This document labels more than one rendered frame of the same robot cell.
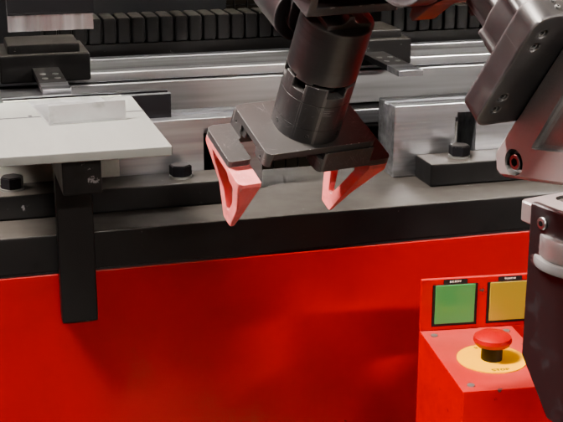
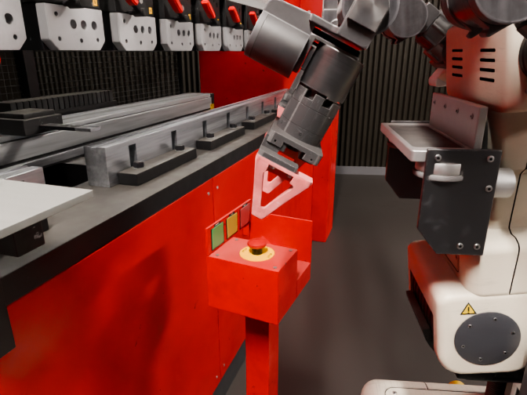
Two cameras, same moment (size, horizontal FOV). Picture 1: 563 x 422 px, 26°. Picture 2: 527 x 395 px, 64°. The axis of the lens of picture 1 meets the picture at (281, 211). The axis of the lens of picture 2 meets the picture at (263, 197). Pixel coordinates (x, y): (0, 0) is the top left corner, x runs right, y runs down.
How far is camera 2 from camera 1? 0.84 m
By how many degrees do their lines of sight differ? 53
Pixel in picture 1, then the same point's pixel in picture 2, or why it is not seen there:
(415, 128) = (114, 157)
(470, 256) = (171, 215)
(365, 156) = not seen: hidden behind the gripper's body
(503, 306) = (230, 228)
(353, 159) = not seen: hidden behind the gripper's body
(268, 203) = (75, 220)
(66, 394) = not seen: outside the picture
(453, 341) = (228, 253)
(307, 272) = (115, 252)
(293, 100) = (321, 117)
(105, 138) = (25, 200)
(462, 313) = (220, 239)
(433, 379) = (233, 275)
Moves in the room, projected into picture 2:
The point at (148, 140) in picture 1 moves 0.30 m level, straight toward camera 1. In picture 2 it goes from (63, 191) to (268, 236)
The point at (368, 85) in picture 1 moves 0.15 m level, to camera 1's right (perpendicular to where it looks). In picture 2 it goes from (37, 146) to (89, 136)
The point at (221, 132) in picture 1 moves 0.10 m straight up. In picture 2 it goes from (269, 151) to (269, 53)
